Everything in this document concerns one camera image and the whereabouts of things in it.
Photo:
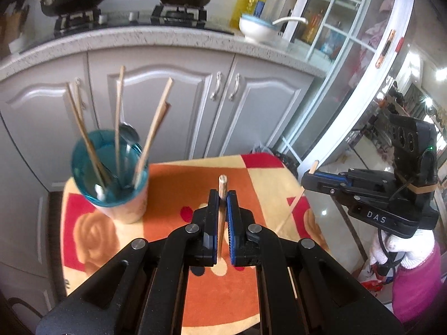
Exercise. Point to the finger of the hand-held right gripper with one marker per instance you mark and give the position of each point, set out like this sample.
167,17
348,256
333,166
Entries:
321,183

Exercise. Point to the orange yellow red blanket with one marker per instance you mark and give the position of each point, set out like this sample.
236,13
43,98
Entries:
167,188

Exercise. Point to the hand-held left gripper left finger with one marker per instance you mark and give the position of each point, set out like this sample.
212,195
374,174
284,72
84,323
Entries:
214,223

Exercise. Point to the black trash bag bin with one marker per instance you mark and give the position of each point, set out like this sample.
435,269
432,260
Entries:
286,165

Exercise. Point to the floral cup with teal lid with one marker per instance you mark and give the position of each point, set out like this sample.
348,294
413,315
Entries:
122,209

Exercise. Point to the white framed glass door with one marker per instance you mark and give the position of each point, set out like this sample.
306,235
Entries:
349,59

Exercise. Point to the person's right hand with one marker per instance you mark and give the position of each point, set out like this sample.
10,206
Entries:
415,251

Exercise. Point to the clear plastic bag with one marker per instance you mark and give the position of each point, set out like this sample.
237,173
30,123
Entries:
262,148

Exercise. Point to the white bowl blue rim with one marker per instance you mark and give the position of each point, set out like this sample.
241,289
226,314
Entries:
258,29

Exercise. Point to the yellow oil bottle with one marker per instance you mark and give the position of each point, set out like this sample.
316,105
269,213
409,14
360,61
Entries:
248,3

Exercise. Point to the speckled stone countertop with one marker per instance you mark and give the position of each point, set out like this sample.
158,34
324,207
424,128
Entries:
139,38

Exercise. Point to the black gas stove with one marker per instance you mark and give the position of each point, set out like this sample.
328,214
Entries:
174,15

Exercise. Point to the red plastic bag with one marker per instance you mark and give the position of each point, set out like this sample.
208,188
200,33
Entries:
375,279

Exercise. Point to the grey cabinet door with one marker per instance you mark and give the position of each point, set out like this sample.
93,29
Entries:
35,111
181,111
272,111

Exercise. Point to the metal spoon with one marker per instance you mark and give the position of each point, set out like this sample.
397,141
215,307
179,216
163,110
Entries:
128,134

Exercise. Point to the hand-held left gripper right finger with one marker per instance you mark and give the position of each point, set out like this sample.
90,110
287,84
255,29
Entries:
231,226

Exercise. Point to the wooden knife block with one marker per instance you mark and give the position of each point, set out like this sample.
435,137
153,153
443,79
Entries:
14,24

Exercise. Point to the light wooden chopstick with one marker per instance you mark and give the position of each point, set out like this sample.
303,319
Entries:
159,111
78,101
222,188
165,110
293,204
83,132

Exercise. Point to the white ladle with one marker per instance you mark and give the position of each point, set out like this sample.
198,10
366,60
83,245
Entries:
291,20

